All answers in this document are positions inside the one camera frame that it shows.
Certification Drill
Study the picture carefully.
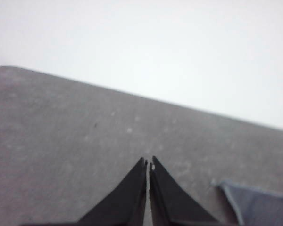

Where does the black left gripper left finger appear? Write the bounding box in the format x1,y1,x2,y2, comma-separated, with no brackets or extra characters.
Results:
77,157,149,224

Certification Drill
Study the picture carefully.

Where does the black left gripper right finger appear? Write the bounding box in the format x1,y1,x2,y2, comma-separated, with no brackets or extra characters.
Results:
149,155,219,224

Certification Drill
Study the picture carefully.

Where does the purple towel with grey hem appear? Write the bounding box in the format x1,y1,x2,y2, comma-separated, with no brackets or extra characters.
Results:
210,179,283,226

